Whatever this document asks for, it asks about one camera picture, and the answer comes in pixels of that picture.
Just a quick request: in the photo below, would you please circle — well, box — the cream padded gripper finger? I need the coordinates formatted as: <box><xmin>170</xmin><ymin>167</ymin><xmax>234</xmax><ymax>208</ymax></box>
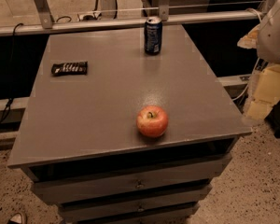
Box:
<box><xmin>237</xmin><ymin>25</ymin><xmax>280</xmax><ymax>121</ymax></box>

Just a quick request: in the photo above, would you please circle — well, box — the black rxbar chocolate bar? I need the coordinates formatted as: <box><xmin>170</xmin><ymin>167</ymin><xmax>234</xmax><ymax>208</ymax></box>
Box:
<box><xmin>51</xmin><ymin>62</ymin><xmax>88</xmax><ymax>77</ymax></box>

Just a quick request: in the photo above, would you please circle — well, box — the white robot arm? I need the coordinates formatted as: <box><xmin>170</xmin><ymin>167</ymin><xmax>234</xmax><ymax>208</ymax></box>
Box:
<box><xmin>237</xmin><ymin>0</ymin><xmax>280</xmax><ymax>119</ymax></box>

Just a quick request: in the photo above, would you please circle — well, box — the red apple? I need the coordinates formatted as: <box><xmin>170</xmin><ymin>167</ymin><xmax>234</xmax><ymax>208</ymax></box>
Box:
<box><xmin>136</xmin><ymin>105</ymin><xmax>169</xmax><ymax>138</ymax></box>

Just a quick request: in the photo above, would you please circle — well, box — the blue soda can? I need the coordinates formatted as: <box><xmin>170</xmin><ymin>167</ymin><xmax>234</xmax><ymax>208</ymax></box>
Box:
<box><xmin>144</xmin><ymin>17</ymin><xmax>162</xmax><ymax>55</ymax></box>

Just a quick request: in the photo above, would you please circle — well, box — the white power strip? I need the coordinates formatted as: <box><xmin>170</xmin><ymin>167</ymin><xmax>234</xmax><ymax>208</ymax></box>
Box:
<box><xmin>77</xmin><ymin>12</ymin><xmax>102</xmax><ymax>21</ymax></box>

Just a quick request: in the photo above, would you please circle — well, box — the grey drawer cabinet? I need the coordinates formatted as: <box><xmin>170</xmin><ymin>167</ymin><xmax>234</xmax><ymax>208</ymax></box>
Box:
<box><xmin>8</xmin><ymin>26</ymin><xmax>250</xmax><ymax>224</ymax></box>

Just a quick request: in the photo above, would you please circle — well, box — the grey metal railing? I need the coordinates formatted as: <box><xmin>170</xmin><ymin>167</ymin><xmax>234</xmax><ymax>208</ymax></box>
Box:
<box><xmin>0</xmin><ymin>0</ymin><xmax>276</xmax><ymax>36</ymax></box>

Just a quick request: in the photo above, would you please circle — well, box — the shoe tip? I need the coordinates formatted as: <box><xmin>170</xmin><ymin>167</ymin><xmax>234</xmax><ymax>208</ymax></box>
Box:
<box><xmin>7</xmin><ymin>212</ymin><xmax>27</xmax><ymax>224</ymax></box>

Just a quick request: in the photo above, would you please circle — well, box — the white cable on right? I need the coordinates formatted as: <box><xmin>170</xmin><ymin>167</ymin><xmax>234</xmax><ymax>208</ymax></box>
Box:
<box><xmin>231</xmin><ymin>7</ymin><xmax>265</xmax><ymax>102</ymax></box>

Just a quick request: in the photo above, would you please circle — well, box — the black hanging cable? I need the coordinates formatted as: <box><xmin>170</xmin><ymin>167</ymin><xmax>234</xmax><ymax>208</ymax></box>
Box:
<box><xmin>0</xmin><ymin>22</ymin><xmax>24</xmax><ymax>126</ymax></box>

